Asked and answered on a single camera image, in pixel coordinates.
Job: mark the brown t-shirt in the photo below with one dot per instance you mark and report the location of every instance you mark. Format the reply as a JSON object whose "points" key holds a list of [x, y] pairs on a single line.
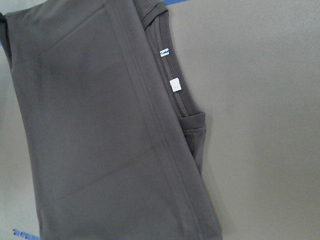
{"points": [[114, 136]]}

